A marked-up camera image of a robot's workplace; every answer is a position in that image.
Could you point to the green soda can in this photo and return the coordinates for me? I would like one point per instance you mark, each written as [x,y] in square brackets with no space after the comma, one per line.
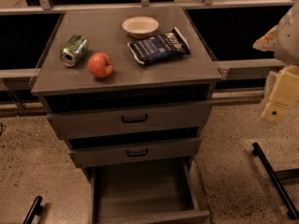
[74,50]

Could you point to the red apple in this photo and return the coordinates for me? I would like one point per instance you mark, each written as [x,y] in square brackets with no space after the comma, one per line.
[100,65]

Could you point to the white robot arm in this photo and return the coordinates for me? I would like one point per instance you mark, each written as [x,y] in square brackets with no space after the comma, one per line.
[283,40]

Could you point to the white bowl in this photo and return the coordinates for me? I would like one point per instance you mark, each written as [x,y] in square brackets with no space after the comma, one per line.
[140,27]

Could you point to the grey drawer cabinet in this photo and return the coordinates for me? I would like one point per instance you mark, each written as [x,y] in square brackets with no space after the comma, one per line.
[63,89]

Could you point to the top drawer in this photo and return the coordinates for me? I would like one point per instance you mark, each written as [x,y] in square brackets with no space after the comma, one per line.
[134,119]

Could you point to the drawer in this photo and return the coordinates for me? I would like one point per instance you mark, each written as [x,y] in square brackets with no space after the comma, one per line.
[134,119]
[147,192]
[148,151]

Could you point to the bottom drawer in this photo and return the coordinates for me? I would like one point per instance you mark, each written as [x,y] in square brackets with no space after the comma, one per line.
[147,192]

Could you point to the black base leg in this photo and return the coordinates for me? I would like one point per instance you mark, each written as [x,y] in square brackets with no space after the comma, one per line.
[276,178]
[35,210]

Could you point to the blue chip bag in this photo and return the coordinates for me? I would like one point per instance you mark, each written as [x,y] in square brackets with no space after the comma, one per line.
[160,47]

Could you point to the black left base leg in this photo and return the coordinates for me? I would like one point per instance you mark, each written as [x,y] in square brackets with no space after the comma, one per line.
[35,210]

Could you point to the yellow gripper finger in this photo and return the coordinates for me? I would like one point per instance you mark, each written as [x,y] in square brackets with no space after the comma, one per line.
[267,41]
[281,93]

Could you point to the black right base leg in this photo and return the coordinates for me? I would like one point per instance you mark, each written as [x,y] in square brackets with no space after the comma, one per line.
[276,178]

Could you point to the metal railing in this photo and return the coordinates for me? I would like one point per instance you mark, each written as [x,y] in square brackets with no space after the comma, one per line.
[149,0]

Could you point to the middle drawer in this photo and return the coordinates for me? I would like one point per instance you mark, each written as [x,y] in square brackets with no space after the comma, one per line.
[148,151]

